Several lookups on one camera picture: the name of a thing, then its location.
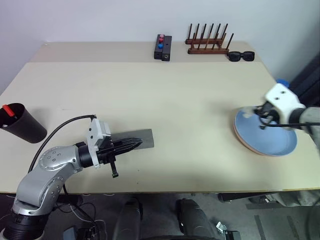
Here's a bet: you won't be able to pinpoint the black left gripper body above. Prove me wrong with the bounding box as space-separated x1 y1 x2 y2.
96 139 120 179

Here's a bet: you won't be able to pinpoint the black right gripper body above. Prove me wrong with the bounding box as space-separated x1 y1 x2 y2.
258 101 280 126

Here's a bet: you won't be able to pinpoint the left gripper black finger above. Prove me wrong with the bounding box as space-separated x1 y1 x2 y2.
113 136 144 149
114 144 142 157

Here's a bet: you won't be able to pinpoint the blue plate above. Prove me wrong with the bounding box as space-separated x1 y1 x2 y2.
234 105 299 157

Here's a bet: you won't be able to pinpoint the black plastic cup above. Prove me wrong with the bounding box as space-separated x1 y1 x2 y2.
0 102 48 145

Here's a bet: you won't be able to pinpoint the pink plate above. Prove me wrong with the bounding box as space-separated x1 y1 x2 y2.
232 116 296 158

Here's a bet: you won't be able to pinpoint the black sunglasses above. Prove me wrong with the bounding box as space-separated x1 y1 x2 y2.
226 50 256 63

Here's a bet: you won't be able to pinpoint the dark rounded shape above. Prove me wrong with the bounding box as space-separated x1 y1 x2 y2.
111 196 145 240
175 198 216 240

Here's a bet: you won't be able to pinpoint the brown wooden dish rack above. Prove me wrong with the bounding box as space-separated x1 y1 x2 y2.
185 22 235 55

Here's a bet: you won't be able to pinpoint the black floor device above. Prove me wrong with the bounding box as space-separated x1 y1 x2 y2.
76 223 106 240

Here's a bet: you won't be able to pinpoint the black button box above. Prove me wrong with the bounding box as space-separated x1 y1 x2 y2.
153 34 173 62

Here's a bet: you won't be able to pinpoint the red marker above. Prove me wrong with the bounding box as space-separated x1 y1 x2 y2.
2 104 16 118

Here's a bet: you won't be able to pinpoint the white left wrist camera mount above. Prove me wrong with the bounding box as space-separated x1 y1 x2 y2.
85 117 112 169

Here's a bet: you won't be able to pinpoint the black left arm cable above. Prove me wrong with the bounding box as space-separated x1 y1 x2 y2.
28 114 97 173

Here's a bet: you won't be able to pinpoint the black table frame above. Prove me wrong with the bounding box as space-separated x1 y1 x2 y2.
218 191 277 203

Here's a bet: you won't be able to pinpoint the metal caster bracket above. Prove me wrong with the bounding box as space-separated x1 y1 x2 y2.
215 220 241 240

